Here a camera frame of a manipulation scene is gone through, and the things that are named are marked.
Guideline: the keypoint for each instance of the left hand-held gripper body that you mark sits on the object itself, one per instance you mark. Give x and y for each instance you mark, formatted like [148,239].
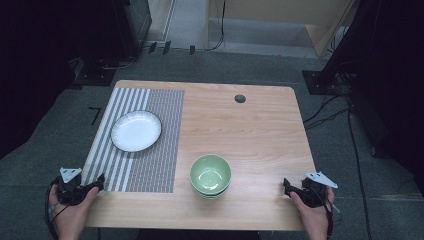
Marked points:
[69,190]

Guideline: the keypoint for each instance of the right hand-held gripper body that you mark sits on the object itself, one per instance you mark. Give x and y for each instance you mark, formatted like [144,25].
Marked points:
[315,191]

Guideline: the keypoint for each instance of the person's left hand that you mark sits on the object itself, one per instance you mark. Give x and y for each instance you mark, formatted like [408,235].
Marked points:
[71,218]

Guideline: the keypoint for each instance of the person's right hand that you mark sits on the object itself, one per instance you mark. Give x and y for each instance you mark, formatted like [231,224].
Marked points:
[315,220]

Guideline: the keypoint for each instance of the white plate with dark rim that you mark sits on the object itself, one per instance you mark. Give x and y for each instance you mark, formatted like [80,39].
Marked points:
[136,131]

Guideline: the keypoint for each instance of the grey striped placemat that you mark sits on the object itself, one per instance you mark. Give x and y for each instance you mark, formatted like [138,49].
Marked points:
[156,156]

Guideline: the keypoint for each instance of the green ceramic bowl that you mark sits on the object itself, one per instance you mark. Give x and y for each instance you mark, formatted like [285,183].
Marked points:
[211,196]
[210,173]

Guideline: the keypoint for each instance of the grey round table grommet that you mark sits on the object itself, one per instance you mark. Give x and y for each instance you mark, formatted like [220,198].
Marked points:
[240,98]

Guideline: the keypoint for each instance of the black floor stand base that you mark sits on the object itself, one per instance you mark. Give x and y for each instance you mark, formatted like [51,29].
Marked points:
[95,76]
[321,83]

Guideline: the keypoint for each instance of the black floor tape strip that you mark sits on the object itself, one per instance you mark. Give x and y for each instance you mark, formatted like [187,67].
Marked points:
[166,47]
[192,49]

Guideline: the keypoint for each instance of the black cabinet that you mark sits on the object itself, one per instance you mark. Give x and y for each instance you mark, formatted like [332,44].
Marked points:
[133,26]

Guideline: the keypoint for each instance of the light wooden shelf unit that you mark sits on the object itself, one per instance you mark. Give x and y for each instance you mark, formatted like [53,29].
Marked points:
[266,10]

